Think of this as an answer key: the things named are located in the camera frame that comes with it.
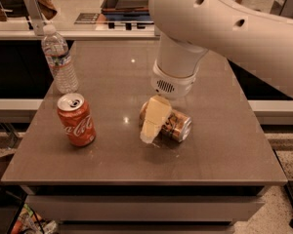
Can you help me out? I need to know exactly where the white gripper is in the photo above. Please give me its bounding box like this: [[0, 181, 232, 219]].
[[140, 60, 199, 143]]

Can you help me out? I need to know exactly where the orange gold soda can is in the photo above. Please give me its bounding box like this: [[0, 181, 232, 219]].
[[140, 102, 191, 142]]

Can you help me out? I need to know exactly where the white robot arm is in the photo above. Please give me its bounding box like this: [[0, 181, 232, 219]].
[[148, 0, 293, 99]]

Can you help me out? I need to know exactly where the red Coca-Cola can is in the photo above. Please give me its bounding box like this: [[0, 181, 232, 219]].
[[57, 93, 96, 146]]

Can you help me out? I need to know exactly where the grey open tray box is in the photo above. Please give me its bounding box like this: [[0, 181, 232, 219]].
[[102, 0, 148, 13]]

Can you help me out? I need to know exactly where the clear plastic water bottle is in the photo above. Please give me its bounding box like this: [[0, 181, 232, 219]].
[[41, 24, 79, 94]]

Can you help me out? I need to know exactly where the grey table drawer cabinet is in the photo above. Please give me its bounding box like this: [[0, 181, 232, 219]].
[[26, 195, 265, 234]]

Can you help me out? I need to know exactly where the colourful items bin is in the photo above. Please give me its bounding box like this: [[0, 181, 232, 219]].
[[8, 204, 59, 234]]

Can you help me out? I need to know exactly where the left metal glass bracket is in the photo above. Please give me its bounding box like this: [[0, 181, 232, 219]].
[[23, 0, 45, 36]]

